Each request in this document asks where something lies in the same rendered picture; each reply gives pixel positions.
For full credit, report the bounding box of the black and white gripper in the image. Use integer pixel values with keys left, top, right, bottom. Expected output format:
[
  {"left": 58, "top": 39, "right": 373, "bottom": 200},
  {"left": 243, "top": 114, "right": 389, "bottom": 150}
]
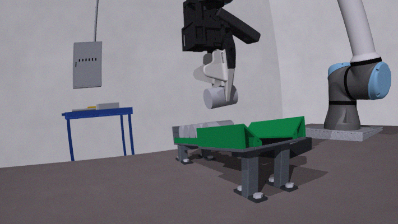
[{"left": 182, "top": 0, "right": 236, "bottom": 102}]

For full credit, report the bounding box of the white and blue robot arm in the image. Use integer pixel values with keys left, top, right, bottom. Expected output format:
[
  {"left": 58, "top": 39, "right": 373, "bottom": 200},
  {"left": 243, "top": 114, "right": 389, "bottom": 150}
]
[{"left": 215, "top": 0, "right": 391, "bottom": 130}]

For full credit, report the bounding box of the grey cylinder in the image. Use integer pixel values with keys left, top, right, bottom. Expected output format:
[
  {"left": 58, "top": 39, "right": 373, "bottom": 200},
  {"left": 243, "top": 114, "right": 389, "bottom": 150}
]
[
  {"left": 202, "top": 120, "right": 234, "bottom": 128},
  {"left": 189, "top": 124, "right": 196, "bottom": 138},
  {"left": 203, "top": 85, "right": 238, "bottom": 109},
  {"left": 179, "top": 125, "right": 184, "bottom": 138},
  {"left": 183, "top": 125, "right": 190, "bottom": 138},
  {"left": 195, "top": 123, "right": 203, "bottom": 138}
]

